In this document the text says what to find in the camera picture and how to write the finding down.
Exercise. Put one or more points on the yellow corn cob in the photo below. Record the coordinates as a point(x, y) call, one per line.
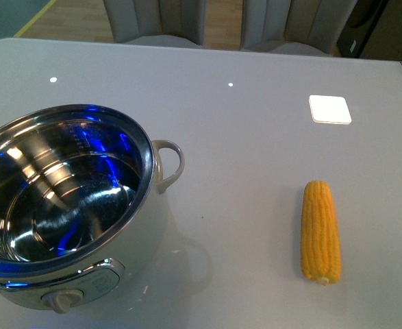
point(321, 259)

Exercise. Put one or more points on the white electric cooking pot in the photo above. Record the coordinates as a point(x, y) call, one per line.
point(82, 203)

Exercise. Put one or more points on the left beige upholstered chair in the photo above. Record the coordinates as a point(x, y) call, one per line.
point(166, 23)

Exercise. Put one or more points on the beige upholstered chair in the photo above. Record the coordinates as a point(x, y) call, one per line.
point(166, 23)
point(297, 27)

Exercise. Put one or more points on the right beige upholstered chair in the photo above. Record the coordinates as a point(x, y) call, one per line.
point(297, 27)

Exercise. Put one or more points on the dark cabinet at right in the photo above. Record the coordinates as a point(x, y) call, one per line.
point(373, 31)

